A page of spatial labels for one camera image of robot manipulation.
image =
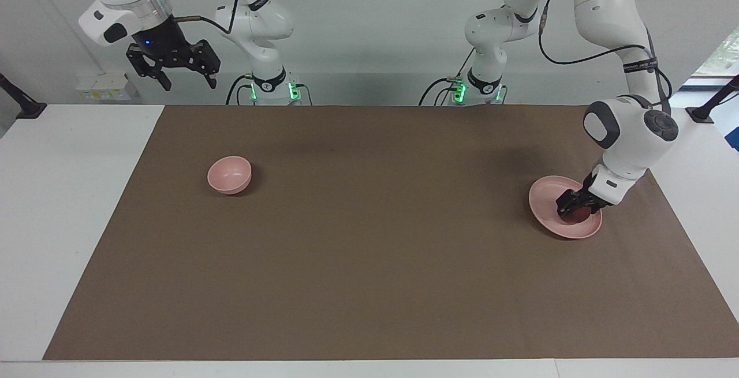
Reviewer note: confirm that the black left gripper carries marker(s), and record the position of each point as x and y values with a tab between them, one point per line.
583	196

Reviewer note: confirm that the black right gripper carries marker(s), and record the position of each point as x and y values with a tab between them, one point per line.
170	52

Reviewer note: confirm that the dark red apple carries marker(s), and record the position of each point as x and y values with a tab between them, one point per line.
578	213

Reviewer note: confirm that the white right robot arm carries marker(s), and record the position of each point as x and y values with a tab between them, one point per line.
254	20

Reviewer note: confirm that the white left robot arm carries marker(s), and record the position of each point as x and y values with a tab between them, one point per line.
606	8

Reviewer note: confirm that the pink plate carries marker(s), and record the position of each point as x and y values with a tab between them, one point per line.
545	202

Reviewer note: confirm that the pink bowl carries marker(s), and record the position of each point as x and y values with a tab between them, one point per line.
229	174

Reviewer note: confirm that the white power strip box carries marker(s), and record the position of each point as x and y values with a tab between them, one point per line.
104	86

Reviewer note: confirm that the black clamp stand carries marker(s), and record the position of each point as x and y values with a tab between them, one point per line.
26	109
701	114

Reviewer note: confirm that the blue object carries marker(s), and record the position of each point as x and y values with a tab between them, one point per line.
734	138

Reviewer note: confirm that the window with greenery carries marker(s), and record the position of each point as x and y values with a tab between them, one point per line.
721	57

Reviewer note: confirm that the brown table mat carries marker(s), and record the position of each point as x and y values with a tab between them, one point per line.
369	280

